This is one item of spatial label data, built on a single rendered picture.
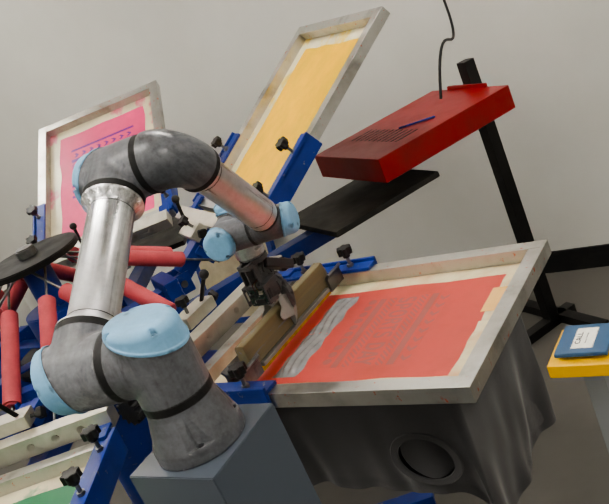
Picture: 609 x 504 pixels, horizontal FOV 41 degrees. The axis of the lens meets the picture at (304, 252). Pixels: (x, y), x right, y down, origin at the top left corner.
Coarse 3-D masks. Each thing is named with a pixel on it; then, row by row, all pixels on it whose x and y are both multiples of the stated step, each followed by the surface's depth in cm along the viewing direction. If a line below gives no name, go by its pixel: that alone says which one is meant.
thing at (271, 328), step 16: (320, 272) 220; (304, 288) 213; (320, 288) 219; (304, 304) 212; (272, 320) 201; (288, 320) 206; (256, 336) 195; (272, 336) 200; (240, 352) 192; (256, 352) 195
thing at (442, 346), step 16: (304, 336) 208; (336, 336) 201; (432, 336) 182; (448, 336) 179; (464, 336) 176; (288, 352) 203; (320, 352) 196; (416, 352) 178; (432, 352) 176; (448, 352) 173; (272, 368) 199; (304, 368) 192; (320, 368) 189; (336, 368) 186; (352, 368) 183; (368, 368) 180; (384, 368) 178; (400, 368) 175; (416, 368) 172; (432, 368) 170; (448, 368) 167
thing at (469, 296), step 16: (400, 288) 211; (416, 288) 207; (432, 288) 204; (448, 288) 200; (464, 288) 197; (480, 288) 194; (448, 304) 193; (464, 304) 189; (480, 304) 186; (320, 320) 213; (352, 320) 205; (448, 320) 186; (464, 320) 183; (480, 320) 180
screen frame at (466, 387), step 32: (448, 256) 209; (480, 256) 202; (512, 256) 197; (544, 256) 192; (512, 288) 180; (256, 320) 221; (512, 320) 172; (224, 352) 210; (480, 352) 161; (288, 384) 181; (320, 384) 175; (352, 384) 170; (384, 384) 164; (416, 384) 160; (448, 384) 155; (480, 384) 156
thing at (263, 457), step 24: (240, 408) 134; (264, 408) 131; (264, 432) 129; (240, 456) 123; (264, 456) 128; (288, 456) 133; (144, 480) 127; (168, 480) 123; (192, 480) 120; (216, 480) 118; (240, 480) 123; (264, 480) 127; (288, 480) 132
